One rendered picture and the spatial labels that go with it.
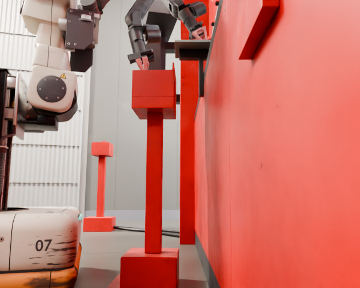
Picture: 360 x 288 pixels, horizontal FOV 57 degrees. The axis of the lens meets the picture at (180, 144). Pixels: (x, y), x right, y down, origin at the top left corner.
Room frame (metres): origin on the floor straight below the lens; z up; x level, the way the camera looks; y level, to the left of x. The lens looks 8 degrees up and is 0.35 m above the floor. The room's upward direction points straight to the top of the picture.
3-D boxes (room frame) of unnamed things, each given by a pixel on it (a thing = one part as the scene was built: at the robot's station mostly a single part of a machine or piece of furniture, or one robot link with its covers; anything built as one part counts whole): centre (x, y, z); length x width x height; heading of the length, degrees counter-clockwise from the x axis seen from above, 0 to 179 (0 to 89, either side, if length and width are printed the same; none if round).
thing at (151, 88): (1.31, 0.10, 0.75); 0.20 x 0.16 x 0.18; 178
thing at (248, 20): (0.41, -0.10, 0.59); 0.15 x 0.02 x 0.07; 0
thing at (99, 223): (3.08, 0.73, 0.42); 0.25 x 0.20 x 0.83; 90
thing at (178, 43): (1.44, -0.11, 1.00); 0.26 x 0.18 x 0.01; 90
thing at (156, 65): (2.62, 0.26, 1.42); 0.45 x 0.12 x 0.36; 12
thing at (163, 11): (2.69, 0.18, 1.52); 0.51 x 0.25 x 0.85; 12
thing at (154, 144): (1.31, 0.10, 0.39); 0.06 x 0.06 x 0.54; 88
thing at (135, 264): (1.31, 0.13, 0.06); 0.25 x 0.20 x 0.12; 88
